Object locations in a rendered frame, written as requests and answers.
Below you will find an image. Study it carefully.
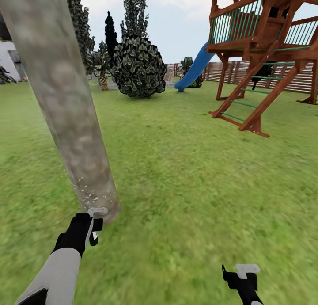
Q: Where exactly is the pesticide atomizer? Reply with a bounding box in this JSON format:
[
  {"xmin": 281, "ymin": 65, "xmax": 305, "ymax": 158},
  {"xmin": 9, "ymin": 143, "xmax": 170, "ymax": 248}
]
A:
[{"xmin": 89, "ymin": 231, "xmax": 98, "ymax": 246}]

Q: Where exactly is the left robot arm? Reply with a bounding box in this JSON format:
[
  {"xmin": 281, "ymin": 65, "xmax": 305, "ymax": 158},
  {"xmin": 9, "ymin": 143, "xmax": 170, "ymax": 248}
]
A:
[{"xmin": 15, "ymin": 207, "xmax": 108, "ymax": 305}]

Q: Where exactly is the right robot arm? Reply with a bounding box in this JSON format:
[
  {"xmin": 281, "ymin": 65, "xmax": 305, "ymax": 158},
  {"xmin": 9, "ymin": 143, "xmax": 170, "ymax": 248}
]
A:
[{"xmin": 223, "ymin": 264, "xmax": 263, "ymax": 305}]

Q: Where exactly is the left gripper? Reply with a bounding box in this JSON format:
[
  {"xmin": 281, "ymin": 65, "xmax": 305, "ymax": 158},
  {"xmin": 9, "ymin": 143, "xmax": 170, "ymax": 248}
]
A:
[{"xmin": 92, "ymin": 218, "xmax": 103, "ymax": 231}]

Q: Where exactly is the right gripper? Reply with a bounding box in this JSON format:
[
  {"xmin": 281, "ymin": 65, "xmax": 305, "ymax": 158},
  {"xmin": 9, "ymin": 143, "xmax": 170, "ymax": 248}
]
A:
[{"xmin": 223, "ymin": 269, "xmax": 257, "ymax": 294}]

